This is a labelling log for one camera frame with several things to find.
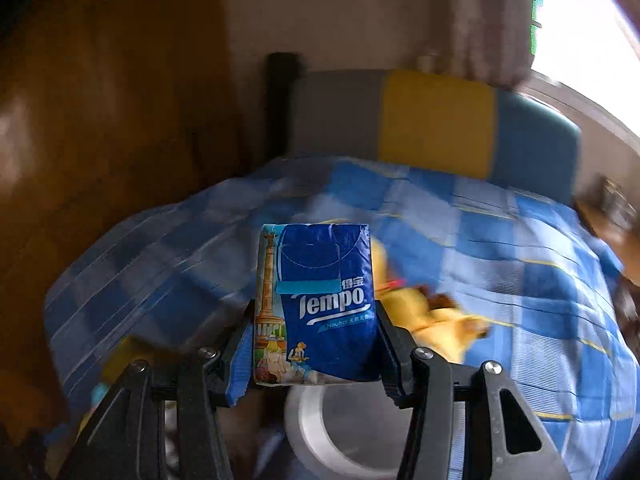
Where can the grey yellow blue headboard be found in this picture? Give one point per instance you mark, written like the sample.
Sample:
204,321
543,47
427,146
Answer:
435,120

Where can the patterned curtain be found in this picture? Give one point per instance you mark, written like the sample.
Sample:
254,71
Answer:
485,20

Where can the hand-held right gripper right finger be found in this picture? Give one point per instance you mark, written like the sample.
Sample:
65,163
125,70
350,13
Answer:
395,355

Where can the window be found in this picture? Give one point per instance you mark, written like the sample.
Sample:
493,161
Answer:
590,60

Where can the wooden wardrobe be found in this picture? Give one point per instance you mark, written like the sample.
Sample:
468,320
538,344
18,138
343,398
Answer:
100,110

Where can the blue checkered blanket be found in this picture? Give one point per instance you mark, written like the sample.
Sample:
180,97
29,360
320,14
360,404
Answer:
500,240

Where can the blue tissue packet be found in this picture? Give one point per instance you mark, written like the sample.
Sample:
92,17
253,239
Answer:
320,310

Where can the white protein powder can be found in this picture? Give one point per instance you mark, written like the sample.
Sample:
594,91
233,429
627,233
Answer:
310,430

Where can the yellow plush toy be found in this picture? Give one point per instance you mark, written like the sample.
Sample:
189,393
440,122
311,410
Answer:
435,320

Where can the wooden side desk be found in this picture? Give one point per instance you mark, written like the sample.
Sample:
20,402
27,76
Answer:
607,232

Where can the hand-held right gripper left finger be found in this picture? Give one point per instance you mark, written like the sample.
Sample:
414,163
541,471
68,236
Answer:
240,360

